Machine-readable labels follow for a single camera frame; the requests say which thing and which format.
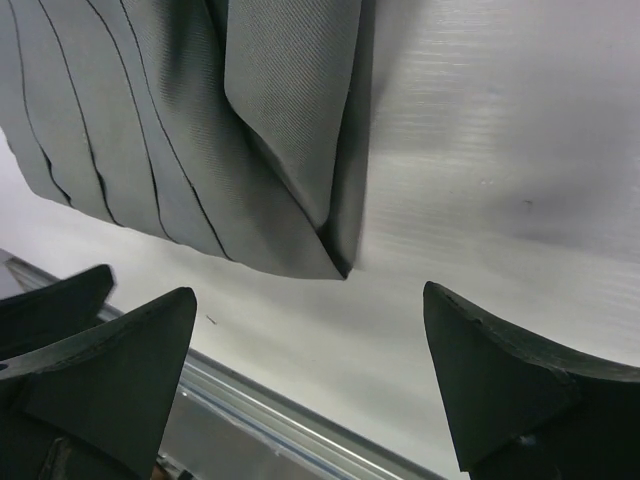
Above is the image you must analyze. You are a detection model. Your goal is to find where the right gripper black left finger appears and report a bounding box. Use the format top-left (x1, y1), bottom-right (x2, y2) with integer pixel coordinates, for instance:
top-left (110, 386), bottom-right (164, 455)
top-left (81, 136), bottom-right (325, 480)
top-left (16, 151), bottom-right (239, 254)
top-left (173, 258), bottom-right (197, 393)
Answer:
top-left (1, 287), bottom-right (197, 479)

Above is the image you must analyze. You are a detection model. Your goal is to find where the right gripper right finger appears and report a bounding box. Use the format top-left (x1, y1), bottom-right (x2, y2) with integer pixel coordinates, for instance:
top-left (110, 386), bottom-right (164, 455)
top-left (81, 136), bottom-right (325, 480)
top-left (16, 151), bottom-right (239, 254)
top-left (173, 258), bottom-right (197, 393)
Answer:
top-left (423, 282), bottom-right (639, 479)

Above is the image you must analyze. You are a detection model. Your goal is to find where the aluminium rail frame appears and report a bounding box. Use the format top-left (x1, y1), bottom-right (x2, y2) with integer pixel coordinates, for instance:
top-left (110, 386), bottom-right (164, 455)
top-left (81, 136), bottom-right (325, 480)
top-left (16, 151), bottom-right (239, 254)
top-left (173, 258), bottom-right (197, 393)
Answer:
top-left (1, 253), bottom-right (434, 479)

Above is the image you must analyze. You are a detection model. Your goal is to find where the grey skirt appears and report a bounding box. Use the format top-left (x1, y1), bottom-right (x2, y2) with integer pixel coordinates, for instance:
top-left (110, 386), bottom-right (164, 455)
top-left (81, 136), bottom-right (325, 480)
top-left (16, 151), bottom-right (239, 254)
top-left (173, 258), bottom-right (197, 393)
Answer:
top-left (1, 1), bottom-right (376, 280)

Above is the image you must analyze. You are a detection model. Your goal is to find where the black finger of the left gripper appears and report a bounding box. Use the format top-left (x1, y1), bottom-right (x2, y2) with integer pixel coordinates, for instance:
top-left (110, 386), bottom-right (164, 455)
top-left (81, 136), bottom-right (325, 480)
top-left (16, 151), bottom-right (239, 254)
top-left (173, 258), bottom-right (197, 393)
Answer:
top-left (1, 265), bottom-right (114, 360)

